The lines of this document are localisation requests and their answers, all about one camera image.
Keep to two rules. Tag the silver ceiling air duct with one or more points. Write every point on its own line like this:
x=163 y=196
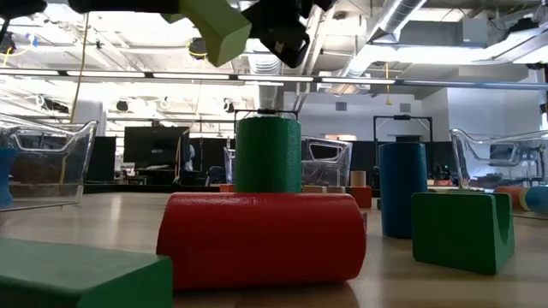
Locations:
x=267 y=92

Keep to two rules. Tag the black ceiling speaker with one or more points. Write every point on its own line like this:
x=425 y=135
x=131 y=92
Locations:
x=197 y=49

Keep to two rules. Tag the short pink plank block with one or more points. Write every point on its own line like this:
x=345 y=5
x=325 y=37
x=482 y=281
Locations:
x=361 y=197

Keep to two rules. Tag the small light green block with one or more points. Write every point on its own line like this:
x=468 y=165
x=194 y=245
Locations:
x=218 y=30

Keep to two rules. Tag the blue arch block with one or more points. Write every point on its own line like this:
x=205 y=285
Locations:
x=5 y=175

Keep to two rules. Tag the clear plastic bin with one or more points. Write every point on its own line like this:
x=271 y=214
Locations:
x=325 y=167
x=492 y=162
x=51 y=171

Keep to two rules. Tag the red cylinder block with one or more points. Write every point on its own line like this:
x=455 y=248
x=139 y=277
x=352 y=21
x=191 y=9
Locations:
x=261 y=239
x=509 y=197

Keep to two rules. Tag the light green cylinder block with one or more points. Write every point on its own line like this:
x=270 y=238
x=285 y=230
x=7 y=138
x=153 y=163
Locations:
x=523 y=199

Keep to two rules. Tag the large green block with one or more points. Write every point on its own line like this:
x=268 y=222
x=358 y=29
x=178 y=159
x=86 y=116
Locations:
x=458 y=231

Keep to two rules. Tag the green plank block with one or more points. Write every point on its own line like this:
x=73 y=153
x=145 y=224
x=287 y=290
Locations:
x=348 y=190
x=77 y=274

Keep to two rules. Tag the long ceiling light strip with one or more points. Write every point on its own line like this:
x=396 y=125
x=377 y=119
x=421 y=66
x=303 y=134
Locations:
x=190 y=76

